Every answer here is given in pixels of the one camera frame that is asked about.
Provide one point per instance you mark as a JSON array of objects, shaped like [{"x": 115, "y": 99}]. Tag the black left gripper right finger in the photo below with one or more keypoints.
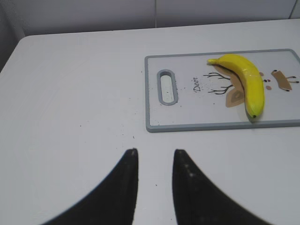
[{"x": 198, "y": 201}]

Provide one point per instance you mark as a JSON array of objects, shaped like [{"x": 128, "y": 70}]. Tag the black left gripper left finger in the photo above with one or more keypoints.
[{"x": 112, "y": 202}]

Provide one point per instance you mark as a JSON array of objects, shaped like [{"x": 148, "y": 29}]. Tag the yellow plastic banana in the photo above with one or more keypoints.
[{"x": 250, "y": 78}]

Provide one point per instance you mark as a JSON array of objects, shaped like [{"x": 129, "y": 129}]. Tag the white grey-rimmed cutting board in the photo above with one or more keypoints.
[{"x": 185, "y": 93}]

